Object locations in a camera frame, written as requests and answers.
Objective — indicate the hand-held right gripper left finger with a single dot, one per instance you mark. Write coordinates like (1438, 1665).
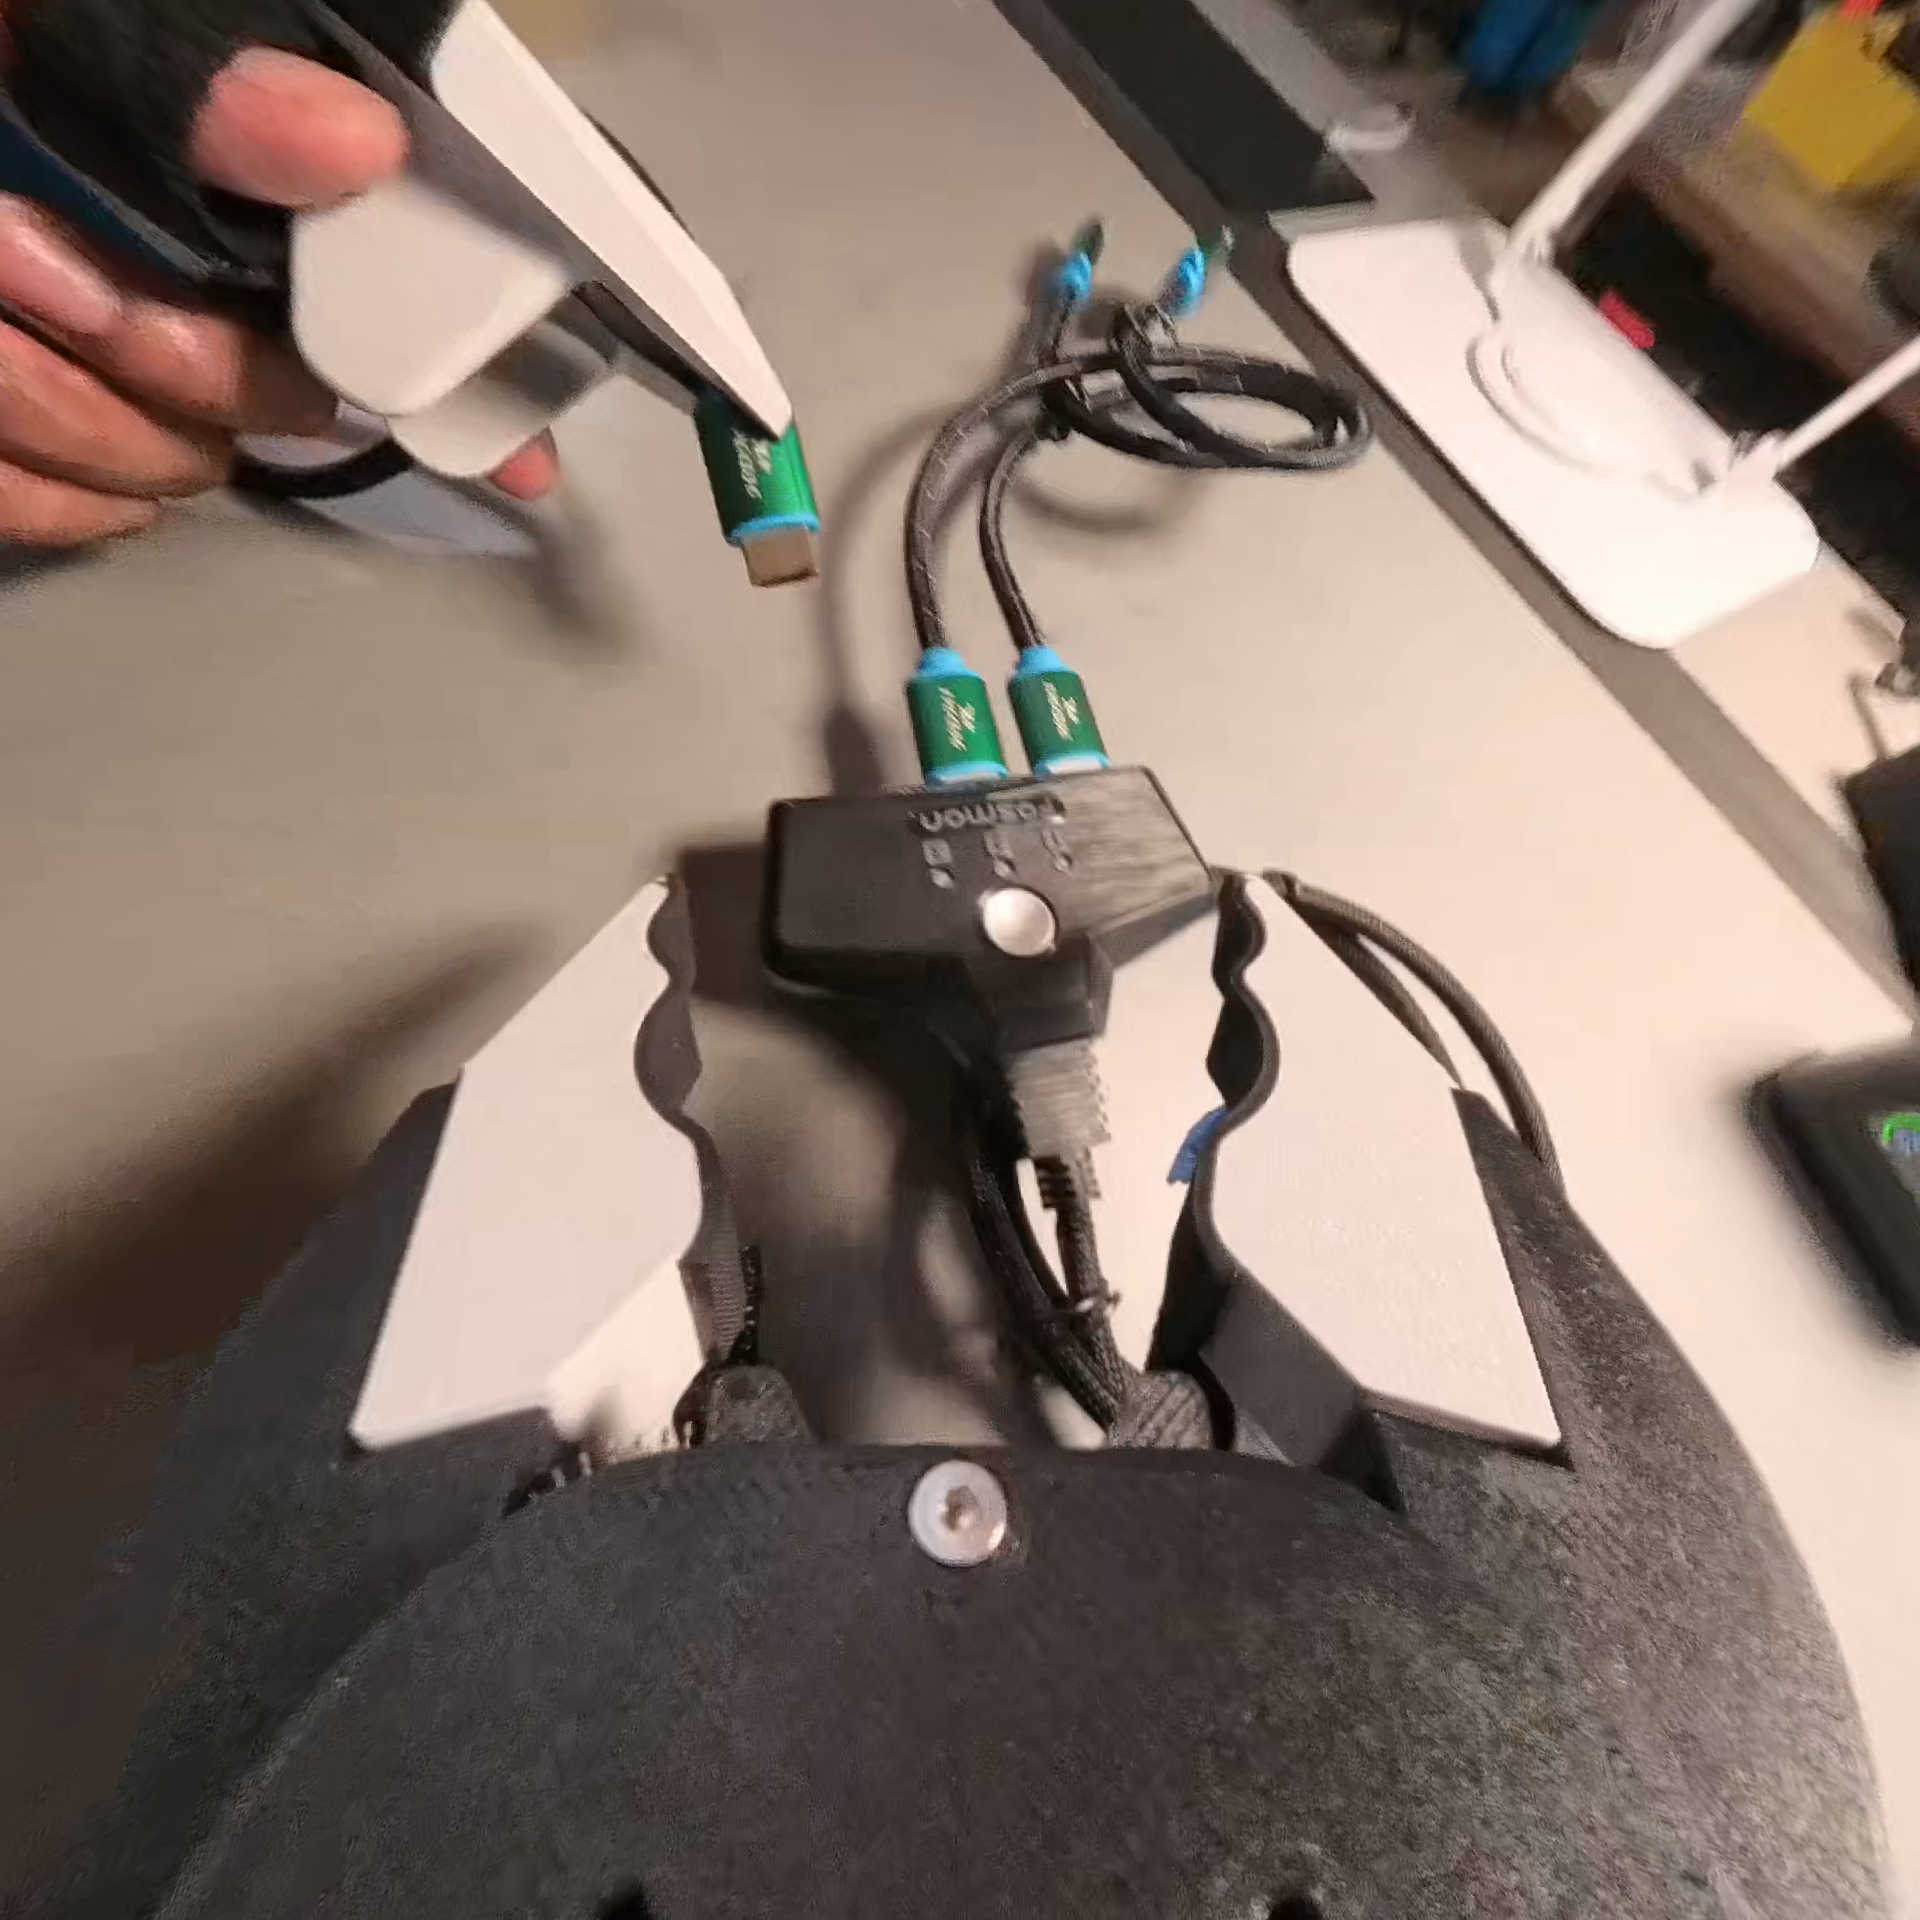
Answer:
(555, 1214)

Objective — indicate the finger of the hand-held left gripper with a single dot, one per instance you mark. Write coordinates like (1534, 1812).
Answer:
(555, 134)
(419, 300)

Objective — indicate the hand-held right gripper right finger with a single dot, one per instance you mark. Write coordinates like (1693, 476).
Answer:
(1349, 1214)

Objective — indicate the black hdmi switch box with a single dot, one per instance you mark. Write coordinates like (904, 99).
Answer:
(856, 900)

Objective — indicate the person's left hand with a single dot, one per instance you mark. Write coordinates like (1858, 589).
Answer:
(90, 389)

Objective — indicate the black twist tie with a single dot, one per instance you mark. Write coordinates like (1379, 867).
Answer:
(1090, 1308)

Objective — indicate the white desk stand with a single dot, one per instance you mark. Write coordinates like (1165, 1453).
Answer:
(1425, 343)

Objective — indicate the yellow box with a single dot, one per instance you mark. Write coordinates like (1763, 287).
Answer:
(1836, 106)

